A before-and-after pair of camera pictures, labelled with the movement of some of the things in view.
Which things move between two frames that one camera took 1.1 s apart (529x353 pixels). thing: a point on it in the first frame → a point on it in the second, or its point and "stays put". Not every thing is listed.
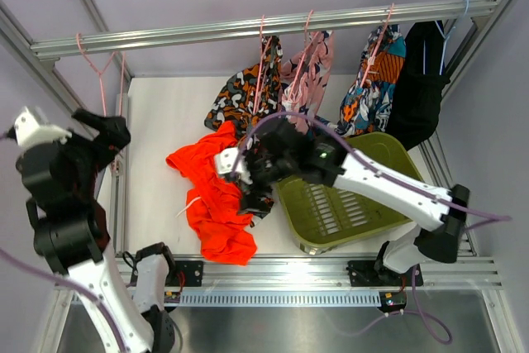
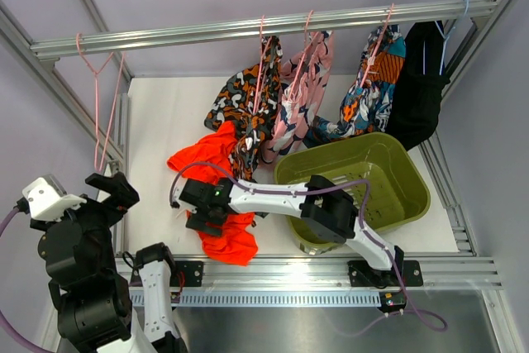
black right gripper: (252, 158) → (198, 221)
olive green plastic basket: (320, 217) stays put
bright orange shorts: (214, 203) stays put
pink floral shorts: (305, 75) stays put
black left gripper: (112, 132) → (121, 193)
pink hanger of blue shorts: (372, 60) stays put
